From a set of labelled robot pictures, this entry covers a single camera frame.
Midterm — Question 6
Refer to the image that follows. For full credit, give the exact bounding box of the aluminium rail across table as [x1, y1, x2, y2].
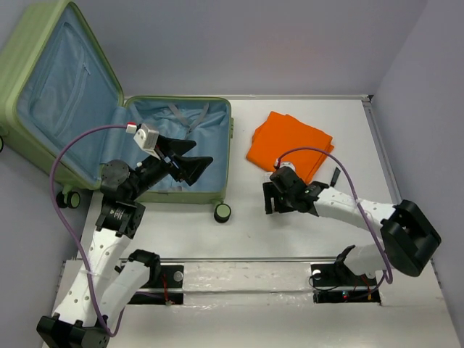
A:
[63, 255, 341, 264]

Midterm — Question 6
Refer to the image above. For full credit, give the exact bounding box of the orange cloth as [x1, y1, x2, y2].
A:
[246, 111, 334, 183]

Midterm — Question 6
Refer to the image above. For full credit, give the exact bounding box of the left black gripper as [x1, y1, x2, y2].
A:
[129, 134, 213, 200]

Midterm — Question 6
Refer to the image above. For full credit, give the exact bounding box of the green hard-shell suitcase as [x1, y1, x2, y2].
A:
[1, 1, 233, 223]

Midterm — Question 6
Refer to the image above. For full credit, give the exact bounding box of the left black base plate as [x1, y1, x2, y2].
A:
[128, 264, 184, 306]

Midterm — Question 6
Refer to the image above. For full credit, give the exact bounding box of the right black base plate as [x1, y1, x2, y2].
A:
[308, 263, 381, 305]

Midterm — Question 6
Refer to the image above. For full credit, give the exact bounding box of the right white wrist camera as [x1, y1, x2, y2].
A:
[274, 159, 296, 172]

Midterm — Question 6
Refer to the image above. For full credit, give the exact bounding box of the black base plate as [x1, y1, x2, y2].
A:
[308, 263, 381, 305]
[128, 264, 184, 306]

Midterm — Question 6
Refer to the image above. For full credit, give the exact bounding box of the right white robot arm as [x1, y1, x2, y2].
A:
[262, 167, 442, 285]

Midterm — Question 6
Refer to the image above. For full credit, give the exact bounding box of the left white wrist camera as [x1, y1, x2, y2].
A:
[133, 123, 160, 156]

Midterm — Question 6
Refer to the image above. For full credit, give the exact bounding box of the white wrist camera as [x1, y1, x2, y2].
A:
[133, 123, 160, 156]
[274, 159, 296, 172]

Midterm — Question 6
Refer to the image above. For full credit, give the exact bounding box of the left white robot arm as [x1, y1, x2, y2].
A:
[37, 136, 213, 347]

